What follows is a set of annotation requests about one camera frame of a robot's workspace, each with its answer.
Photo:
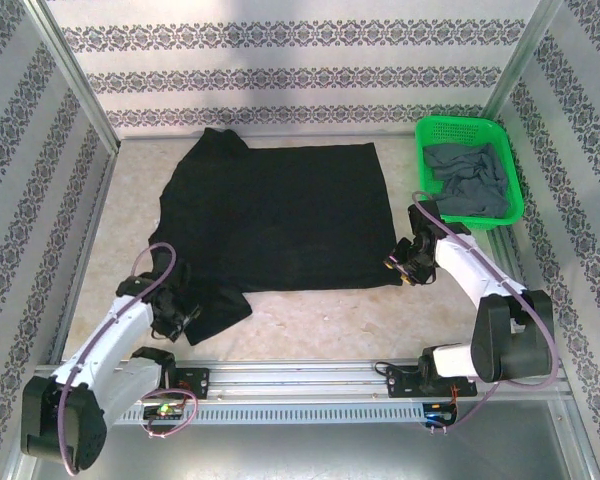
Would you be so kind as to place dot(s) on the black t-shirt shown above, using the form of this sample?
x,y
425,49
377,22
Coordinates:
x,y
280,215

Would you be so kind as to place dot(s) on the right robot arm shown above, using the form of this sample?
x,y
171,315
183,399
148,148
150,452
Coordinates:
x,y
475,270

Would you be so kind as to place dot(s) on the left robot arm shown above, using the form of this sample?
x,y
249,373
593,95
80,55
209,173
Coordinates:
x,y
110,340

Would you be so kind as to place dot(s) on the small controller board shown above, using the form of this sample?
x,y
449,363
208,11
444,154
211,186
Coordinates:
x,y
162,411
437,414

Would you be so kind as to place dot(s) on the grey t-shirt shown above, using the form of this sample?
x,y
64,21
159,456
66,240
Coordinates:
x,y
470,180

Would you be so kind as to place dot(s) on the green plastic basket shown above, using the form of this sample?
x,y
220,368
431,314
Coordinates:
x,y
450,130

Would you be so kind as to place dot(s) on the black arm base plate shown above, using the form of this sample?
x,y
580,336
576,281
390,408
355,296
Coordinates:
x,y
197,382
402,382

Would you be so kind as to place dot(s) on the aluminium mounting rail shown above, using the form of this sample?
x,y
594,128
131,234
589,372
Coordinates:
x,y
300,377

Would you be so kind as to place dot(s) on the aluminium frame post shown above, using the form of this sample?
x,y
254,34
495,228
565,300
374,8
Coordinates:
x,y
76,75
524,50

